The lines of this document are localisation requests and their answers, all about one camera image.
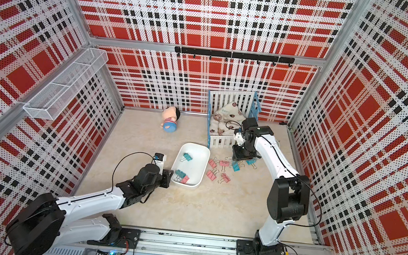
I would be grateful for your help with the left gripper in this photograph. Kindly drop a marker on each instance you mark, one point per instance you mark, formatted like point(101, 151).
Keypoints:
point(166, 178)

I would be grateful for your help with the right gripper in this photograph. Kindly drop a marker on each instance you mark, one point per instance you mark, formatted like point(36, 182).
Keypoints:
point(237, 156)

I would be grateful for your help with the pink binder clip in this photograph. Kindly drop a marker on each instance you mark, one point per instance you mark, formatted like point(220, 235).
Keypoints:
point(185, 179)
point(224, 178)
point(212, 174)
point(213, 163)
point(224, 164)

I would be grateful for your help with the white plastic storage box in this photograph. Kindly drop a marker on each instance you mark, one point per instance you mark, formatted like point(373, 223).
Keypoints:
point(194, 169)

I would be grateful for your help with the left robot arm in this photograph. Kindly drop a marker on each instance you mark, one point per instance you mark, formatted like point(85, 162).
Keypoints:
point(49, 221)

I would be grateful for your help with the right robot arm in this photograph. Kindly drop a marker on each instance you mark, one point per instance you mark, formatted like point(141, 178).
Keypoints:
point(288, 199)

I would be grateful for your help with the patterned baby blanket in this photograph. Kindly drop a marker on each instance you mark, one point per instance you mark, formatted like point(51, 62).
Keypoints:
point(225, 120)

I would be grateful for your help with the blue white toy crib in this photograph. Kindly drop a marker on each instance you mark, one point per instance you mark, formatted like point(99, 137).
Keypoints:
point(248, 103)

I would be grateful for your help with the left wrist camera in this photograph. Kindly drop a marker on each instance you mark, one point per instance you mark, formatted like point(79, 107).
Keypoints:
point(159, 159)

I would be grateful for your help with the black hook rail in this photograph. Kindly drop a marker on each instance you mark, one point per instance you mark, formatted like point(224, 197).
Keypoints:
point(235, 55)

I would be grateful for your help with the white wire mesh shelf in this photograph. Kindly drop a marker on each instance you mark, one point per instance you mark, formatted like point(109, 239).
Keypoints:
point(52, 100)

